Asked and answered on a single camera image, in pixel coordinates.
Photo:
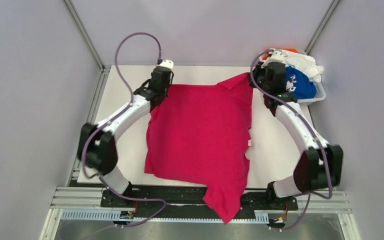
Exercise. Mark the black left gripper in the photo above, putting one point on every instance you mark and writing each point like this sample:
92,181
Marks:
167,87

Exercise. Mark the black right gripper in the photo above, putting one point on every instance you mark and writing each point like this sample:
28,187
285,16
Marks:
258,70

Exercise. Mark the pink t-shirt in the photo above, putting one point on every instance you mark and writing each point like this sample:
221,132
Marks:
200,134

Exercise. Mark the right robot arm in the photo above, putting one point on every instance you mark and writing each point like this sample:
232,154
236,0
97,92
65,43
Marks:
320,163

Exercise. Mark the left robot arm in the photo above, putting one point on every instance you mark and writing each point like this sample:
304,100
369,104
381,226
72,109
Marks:
97,148

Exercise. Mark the orange t-shirt in basket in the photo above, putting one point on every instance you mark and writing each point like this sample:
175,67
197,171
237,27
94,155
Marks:
270,51

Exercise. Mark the blue t-shirt in basket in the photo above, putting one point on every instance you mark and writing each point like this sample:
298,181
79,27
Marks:
299,84

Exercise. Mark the white t-shirt in basket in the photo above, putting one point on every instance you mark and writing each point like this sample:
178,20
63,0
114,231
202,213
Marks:
306,64

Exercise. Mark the white perforated laundry basket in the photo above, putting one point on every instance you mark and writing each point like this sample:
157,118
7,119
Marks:
320,92

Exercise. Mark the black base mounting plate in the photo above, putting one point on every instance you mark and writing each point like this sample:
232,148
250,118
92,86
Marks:
187,201

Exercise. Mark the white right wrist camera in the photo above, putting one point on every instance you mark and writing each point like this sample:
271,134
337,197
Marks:
275,57

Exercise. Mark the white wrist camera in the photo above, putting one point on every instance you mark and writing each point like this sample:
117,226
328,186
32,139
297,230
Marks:
169,64
275,57

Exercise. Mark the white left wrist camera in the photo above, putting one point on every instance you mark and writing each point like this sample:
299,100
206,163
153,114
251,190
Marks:
169,64

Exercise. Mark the aluminium frame rail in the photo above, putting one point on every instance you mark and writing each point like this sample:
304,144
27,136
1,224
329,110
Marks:
92,198

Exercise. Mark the white slotted cable duct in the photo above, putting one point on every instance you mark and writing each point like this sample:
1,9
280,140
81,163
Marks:
123,216

